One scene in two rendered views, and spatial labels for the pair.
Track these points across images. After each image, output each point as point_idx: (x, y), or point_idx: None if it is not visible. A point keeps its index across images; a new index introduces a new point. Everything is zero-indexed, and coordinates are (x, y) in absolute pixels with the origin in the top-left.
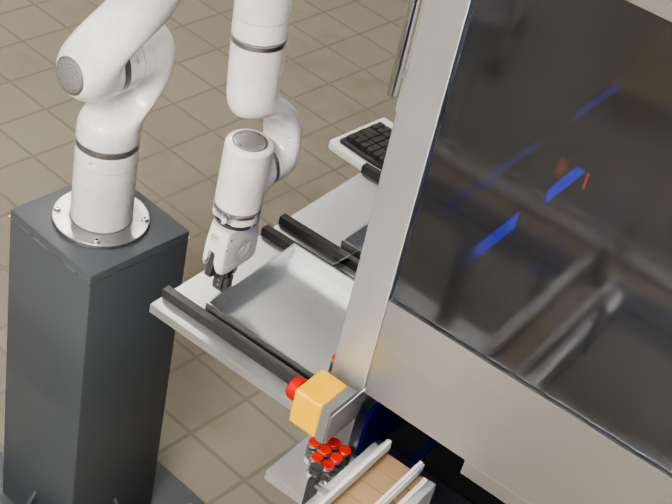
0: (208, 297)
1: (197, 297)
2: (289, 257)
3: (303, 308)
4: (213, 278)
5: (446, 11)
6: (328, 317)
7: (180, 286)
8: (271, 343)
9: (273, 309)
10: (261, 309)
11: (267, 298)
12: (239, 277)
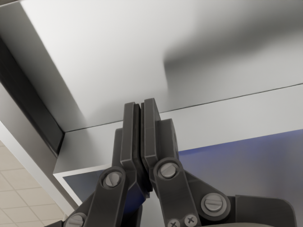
0: (114, 84)
1: (81, 71)
2: None
3: (288, 188)
4: (123, 126)
5: None
6: (301, 212)
7: (44, 0)
8: (158, 218)
9: (232, 172)
10: (209, 164)
11: (252, 146)
12: (265, 52)
